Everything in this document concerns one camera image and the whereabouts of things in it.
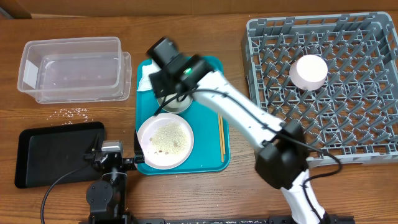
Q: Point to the grey dishwasher rack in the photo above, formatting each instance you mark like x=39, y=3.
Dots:
x=353, y=115

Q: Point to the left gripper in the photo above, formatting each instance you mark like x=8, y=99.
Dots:
x=131, y=163

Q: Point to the large pink plate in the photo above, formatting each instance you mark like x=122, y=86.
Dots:
x=148, y=129

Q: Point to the teal serving tray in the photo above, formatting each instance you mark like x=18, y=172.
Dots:
x=206, y=153

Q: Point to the clear plastic storage bin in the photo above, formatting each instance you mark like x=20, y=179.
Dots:
x=75, y=70

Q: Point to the grey bowl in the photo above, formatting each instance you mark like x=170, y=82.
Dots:
x=176, y=106

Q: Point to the spilled rice grains on table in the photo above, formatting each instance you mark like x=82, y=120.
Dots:
x=67, y=116

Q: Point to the crumpled white napkin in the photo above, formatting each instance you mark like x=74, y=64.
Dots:
x=144, y=83

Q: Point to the black plastic tray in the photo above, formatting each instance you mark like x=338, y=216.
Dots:
x=45, y=154

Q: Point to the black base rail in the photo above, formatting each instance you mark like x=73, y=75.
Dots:
x=270, y=220

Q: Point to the rice pile on plate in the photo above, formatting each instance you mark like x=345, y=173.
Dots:
x=169, y=139

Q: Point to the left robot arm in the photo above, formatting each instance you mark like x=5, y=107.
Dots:
x=107, y=196

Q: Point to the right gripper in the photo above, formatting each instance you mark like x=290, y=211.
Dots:
x=163, y=85

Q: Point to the wooden chopstick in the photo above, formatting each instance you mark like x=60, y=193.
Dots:
x=222, y=144
x=219, y=138

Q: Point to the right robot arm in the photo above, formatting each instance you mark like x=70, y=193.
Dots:
x=280, y=148

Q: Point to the small pink bowl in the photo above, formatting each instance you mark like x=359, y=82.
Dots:
x=308, y=72

